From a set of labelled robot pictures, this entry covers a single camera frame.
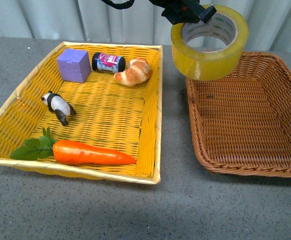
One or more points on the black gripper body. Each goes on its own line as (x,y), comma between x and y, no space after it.
(179,11)

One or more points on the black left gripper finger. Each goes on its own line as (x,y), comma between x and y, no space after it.
(203,14)

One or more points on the yellow packing tape roll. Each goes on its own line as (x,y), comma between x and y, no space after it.
(227,25)

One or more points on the brown wicker basket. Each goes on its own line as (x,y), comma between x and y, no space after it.
(241,123)

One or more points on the yellow woven basket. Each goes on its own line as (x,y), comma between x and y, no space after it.
(108,115)

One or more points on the pale green curtain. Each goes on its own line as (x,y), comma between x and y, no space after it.
(269,22)

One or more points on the toy croissant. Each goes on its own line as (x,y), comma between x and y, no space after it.
(138,72)

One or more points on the small dark labelled jar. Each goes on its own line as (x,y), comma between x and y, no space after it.
(104,62)

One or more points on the purple foam cube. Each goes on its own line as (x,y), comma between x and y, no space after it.
(74,65)

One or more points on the toy panda figure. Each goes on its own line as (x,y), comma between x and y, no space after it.
(58,105)

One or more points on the toy orange carrot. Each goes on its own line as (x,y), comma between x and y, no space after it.
(68,152)

